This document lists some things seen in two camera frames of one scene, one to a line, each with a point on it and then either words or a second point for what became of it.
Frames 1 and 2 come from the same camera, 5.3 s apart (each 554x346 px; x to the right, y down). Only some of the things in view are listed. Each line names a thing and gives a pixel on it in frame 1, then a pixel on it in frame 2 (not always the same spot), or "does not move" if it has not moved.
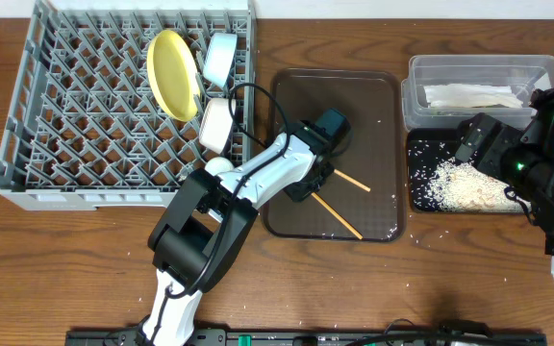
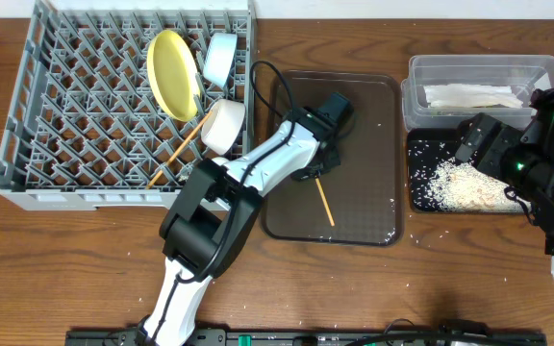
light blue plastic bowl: (218, 57) does not move
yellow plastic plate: (174, 74) does not move
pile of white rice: (460, 186) does not move
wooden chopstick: (352, 180) -> (151, 183)
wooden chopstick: (332, 210) -> (326, 202)
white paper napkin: (471, 95) does not move
